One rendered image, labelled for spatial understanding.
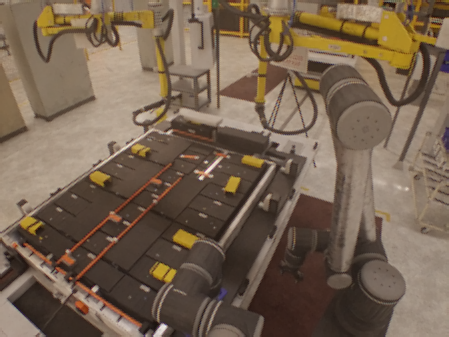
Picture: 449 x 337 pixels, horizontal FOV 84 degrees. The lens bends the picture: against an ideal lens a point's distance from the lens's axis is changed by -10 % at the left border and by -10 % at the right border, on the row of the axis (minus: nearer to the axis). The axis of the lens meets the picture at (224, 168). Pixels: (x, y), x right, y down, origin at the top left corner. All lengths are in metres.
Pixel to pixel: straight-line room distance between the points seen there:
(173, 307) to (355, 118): 0.66
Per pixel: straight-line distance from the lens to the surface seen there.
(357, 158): 0.86
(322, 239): 1.37
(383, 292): 1.31
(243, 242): 1.79
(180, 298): 0.76
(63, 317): 1.86
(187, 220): 1.75
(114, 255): 1.67
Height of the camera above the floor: 2.27
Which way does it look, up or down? 36 degrees down
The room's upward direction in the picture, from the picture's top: straight up
